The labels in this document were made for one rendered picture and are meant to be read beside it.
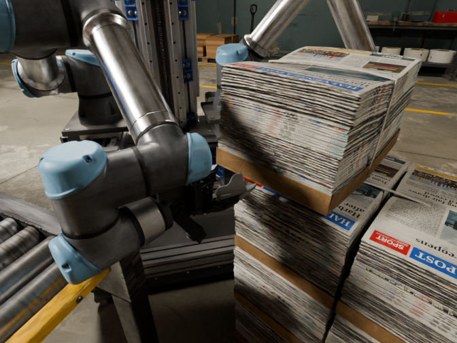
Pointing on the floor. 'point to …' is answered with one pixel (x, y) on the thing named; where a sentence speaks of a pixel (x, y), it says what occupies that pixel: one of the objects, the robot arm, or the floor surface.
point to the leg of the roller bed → (137, 318)
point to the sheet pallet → (209, 45)
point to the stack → (354, 259)
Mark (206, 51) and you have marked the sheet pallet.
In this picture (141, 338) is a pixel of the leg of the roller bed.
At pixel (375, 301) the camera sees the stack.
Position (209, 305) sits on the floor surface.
